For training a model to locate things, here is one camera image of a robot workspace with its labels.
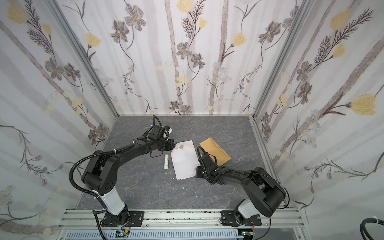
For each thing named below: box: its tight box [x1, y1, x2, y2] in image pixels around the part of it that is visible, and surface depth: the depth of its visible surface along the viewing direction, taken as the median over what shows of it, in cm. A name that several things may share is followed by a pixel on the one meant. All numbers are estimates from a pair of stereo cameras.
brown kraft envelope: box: [199, 137, 232, 167], surface depth 101 cm
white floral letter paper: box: [171, 140, 201, 180], surface depth 98 cm
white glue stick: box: [164, 154, 169, 170], surface depth 95 cm
